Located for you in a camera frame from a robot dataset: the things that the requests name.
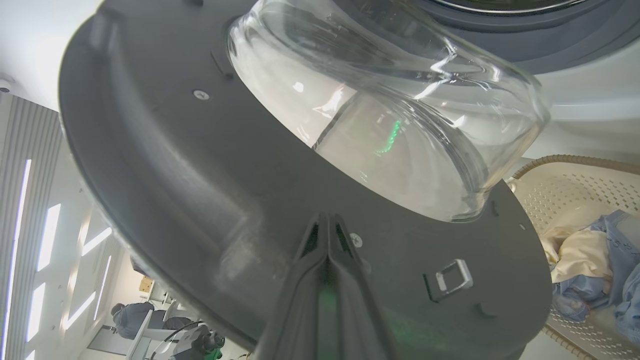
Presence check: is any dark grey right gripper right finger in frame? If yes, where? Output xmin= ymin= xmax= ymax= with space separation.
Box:
xmin=329 ymin=214 xmax=401 ymax=360

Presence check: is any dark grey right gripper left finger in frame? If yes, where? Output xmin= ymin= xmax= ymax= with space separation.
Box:
xmin=252 ymin=213 xmax=330 ymax=360

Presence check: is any grey washing machine door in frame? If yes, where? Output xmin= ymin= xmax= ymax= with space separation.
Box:
xmin=57 ymin=0 xmax=553 ymax=360

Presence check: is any plain light blue garment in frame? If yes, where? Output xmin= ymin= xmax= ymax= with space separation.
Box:
xmin=552 ymin=274 xmax=613 ymax=322

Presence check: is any cream white garment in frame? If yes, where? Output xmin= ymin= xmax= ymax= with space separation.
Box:
xmin=540 ymin=225 xmax=613 ymax=283

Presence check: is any blue patterned garment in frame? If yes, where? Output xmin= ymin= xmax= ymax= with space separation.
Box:
xmin=590 ymin=210 xmax=640 ymax=346

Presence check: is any seated person in dark clothes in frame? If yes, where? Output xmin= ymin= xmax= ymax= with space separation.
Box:
xmin=111 ymin=301 xmax=193 ymax=341

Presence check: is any cream perforated laundry basket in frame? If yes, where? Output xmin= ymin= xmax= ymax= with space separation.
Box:
xmin=507 ymin=155 xmax=640 ymax=360

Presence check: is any white washing machine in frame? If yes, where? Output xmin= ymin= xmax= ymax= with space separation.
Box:
xmin=345 ymin=0 xmax=640 ymax=166

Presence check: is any white table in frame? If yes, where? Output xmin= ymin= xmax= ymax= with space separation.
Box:
xmin=127 ymin=310 xmax=166 ymax=360

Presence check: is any white ceiling light strip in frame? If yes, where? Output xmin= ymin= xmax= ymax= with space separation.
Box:
xmin=62 ymin=291 xmax=97 ymax=331
xmin=81 ymin=227 xmax=113 ymax=256
xmin=93 ymin=255 xmax=112 ymax=321
xmin=26 ymin=282 xmax=46 ymax=343
xmin=37 ymin=203 xmax=62 ymax=272
xmin=1 ymin=159 xmax=32 ymax=360

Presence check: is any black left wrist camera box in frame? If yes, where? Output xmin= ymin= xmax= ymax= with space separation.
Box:
xmin=187 ymin=325 xmax=226 ymax=353

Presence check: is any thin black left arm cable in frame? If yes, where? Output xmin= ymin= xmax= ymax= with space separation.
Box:
xmin=150 ymin=320 xmax=203 ymax=360

